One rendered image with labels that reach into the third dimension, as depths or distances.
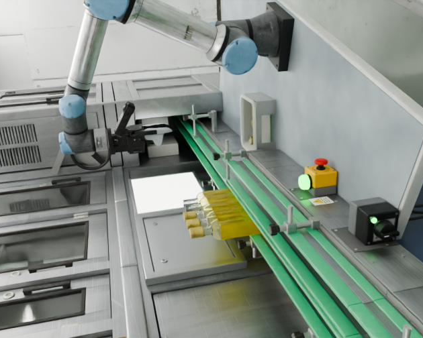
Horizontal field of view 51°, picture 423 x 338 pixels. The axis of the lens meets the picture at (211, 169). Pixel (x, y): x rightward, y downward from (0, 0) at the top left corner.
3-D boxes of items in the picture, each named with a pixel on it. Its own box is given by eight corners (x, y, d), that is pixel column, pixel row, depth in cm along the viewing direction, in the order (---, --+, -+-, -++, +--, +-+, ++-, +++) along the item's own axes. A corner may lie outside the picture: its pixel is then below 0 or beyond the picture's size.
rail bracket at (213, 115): (225, 132, 236) (183, 137, 231) (224, 100, 230) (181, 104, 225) (227, 134, 232) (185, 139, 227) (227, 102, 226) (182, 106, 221)
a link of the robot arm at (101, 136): (93, 126, 151) (93, 133, 143) (107, 125, 152) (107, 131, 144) (97, 147, 153) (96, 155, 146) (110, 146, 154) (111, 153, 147)
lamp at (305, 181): (305, 186, 133) (296, 187, 132) (305, 172, 131) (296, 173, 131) (312, 191, 129) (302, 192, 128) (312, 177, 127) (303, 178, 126)
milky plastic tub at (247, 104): (260, 143, 192) (240, 145, 190) (259, 91, 184) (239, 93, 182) (274, 155, 176) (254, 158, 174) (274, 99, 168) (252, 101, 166)
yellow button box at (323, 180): (326, 184, 136) (303, 188, 134) (327, 161, 133) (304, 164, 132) (338, 193, 129) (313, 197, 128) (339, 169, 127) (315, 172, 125)
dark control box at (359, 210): (378, 224, 111) (347, 230, 109) (381, 196, 108) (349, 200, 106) (398, 241, 103) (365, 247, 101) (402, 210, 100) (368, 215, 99)
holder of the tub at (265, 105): (261, 155, 194) (244, 157, 192) (260, 92, 184) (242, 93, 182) (275, 167, 178) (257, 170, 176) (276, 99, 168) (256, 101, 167)
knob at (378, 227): (390, 235, 102) (399, 243, 99) (372, 239, 101) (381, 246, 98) (392, 218, 101) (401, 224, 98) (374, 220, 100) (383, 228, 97)
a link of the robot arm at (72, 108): (59, 90, 144) (65, 120, 150) (56, 104, 135) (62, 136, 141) (84, 88, 145) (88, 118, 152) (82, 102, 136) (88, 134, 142)
